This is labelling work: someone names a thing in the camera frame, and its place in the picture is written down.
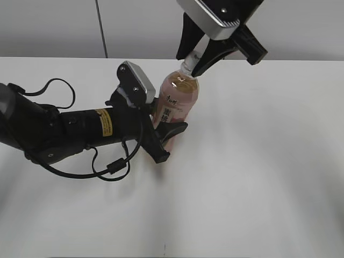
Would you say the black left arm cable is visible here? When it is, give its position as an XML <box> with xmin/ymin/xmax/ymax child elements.
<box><xmin>8</xmin><ymin>78</ymin><xmax>145</xmax><ymax>182</ymax></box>

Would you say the white bottle cap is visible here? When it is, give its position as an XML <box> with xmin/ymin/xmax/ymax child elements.
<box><xmin>181</xmin><ymin>51</ymin><xmax>200</xmax><ymax>77</ymax></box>

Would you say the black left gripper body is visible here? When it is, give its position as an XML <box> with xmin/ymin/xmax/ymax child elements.
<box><xmin>105</xmin><ymin>90</ymin><xmax>170</xmax><ymax>163</ymax></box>

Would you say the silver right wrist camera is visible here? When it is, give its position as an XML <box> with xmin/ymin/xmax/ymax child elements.
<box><xmin>177</xmin><ymin>1</ymin><xmax>240</xmax><ymax>40</ymax></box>

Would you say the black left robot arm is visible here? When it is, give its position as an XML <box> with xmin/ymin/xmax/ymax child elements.
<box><xmin>1</xmin><ymin>84</ymin><xmax>188</xmax><ymax>164</ymax></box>

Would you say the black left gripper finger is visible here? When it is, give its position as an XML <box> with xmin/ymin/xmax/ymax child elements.
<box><xmin>155</xmin><ymin>121</ymin><xmax>188</xmax><ymax>146</ymax></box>

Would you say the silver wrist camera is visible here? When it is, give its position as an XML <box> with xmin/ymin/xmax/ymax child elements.
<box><xmin>117</xmin><ymin>61</ymin><xmax>156</xmax><ymax>108</ymax></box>
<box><xmin>177</xmin><ymin>1</ymin><xmax>240</xmax><ymax>40</ymax></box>

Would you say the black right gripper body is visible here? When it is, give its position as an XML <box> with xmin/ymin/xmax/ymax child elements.
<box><xmin>220</xmin><ymin>0</ymin><xmax>268</xmax><ymax>65</ymax></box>

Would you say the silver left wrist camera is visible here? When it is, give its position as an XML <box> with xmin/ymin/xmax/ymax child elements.
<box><xmin>117</xmin><ymin>61</ymin><xmax>156</xmax><ymax>108</ymax></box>

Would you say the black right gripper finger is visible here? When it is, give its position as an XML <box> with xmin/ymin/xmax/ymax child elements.
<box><xmin>176</xmin><ymin>13</ymin><xmax>205</xmax><ymax>60</ymax></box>
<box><xmin>191</xmin><ymin>39</ymin><xmax>238</xmax><ymax>77</ymax></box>

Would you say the pink tea bottle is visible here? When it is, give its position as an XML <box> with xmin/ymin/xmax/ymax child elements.
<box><xmin>153</xmin><ymin>67</ymin><xmax>199</xmax><ymax>128</ymax></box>

